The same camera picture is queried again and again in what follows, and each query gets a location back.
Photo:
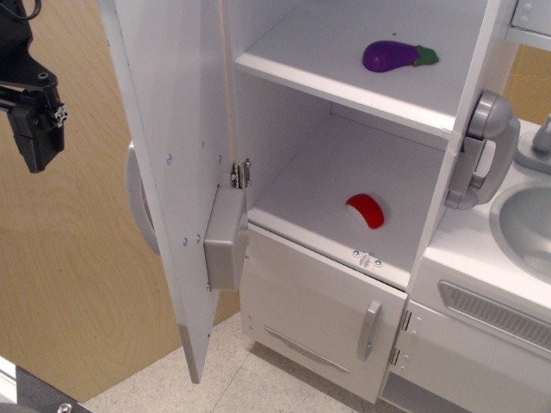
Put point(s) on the grey ice dispenser panel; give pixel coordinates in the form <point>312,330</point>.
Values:
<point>226,239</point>

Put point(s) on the grey toy sink basin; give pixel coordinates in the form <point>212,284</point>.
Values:
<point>520,224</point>

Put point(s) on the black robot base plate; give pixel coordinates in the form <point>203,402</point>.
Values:
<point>21,391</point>

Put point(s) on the white kitchen counter unit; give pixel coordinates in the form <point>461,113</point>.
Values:
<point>447,362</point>

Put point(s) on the grey toy faucet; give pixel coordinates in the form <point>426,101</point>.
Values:
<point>533,149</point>

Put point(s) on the white lower freezer door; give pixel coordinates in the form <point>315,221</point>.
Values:
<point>310,309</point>

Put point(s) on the grey toy telephone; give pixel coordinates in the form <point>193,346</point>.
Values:
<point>486,154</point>

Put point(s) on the metal door hinge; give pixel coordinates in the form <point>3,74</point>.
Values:
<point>241,174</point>

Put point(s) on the white toy fridge cabinet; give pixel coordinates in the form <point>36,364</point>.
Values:
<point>319,128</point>

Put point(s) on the grey fridge door handle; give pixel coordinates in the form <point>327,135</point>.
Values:
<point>137,200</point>

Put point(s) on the grey freezer door handle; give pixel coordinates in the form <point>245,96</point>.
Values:
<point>364,345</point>

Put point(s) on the grey vent grille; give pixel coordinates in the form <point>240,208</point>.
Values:
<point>494,314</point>

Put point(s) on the white fridge door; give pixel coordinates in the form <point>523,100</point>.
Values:
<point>170,63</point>

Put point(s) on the purple toy eggplant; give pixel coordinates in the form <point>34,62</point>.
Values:
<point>387,55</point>

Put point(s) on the red toy fruit slice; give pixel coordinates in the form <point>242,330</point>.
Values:
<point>366,210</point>

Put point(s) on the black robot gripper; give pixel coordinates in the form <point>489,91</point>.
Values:
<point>38,132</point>

